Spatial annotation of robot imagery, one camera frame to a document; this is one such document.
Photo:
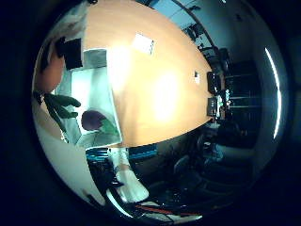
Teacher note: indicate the long ceiling light strip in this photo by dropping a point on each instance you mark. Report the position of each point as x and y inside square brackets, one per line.
[278, 94]

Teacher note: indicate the black monitor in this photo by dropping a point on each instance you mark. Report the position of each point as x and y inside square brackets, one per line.
[214, 83]

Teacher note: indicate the black device with screen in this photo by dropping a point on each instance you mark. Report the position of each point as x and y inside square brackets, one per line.
[214, 106]

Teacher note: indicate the seated person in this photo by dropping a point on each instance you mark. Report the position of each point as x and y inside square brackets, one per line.
[222, 152]

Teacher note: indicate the purple plush eggplant toy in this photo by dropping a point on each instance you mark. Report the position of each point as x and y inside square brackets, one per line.
[92, 121]

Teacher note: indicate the blue table frame rail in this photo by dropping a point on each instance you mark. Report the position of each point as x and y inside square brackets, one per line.
[142, 153]

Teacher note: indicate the orange plush carrot toy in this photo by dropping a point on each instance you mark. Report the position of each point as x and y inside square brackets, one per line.
[50, 72]

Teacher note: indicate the grey fabric container bin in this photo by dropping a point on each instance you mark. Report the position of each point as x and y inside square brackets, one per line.
[94, 84]

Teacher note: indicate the large white paper tag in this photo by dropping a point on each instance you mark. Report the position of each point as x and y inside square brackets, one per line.
[143, 44]

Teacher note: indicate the small white paper tag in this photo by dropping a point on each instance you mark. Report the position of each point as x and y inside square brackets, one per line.
[197, 78]

